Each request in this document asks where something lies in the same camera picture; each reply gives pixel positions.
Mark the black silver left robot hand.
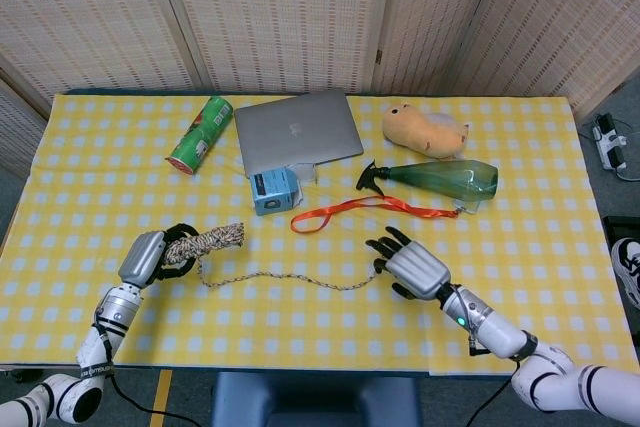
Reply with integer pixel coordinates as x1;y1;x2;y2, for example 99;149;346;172
118;221;202;289

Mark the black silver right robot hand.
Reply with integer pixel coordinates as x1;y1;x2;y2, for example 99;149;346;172
365;226;452;303

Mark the beige braided rope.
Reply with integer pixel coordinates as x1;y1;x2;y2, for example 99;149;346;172
164;222;382;293

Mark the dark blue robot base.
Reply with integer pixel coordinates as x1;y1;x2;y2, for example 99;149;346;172
209;371;424;427

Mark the yellow checkered tablecloth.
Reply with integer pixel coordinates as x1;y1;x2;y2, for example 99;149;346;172
0;91;640;378

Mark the blue speaker box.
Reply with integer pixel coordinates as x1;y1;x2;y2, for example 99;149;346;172
250;166;304;217

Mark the green spray bottle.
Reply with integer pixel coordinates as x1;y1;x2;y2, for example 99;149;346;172
355;158;500;201

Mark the green chips can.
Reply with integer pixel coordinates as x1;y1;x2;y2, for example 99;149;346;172
166;95;235;177

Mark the yellow floor tape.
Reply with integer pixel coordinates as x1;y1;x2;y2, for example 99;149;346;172
149;369;174;427

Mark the orange plush toy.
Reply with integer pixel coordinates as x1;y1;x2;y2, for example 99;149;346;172
382;102;471;159

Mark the silver laptop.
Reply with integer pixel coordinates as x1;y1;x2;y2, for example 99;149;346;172
234;88;365;179

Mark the black white sneaker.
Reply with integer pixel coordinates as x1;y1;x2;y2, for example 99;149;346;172
610;237;640;309

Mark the white power strip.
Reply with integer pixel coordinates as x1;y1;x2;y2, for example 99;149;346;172
592;114;630;172

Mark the bamboo folding screen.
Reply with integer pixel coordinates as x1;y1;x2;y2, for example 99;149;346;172
0;0;640;178

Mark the orange lanyard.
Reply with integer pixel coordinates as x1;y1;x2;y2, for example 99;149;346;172
290;196;460;235

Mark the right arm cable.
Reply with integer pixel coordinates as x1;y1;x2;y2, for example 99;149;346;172
464;286;524;427

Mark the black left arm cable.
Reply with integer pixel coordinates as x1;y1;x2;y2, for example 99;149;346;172
92;321;214;423

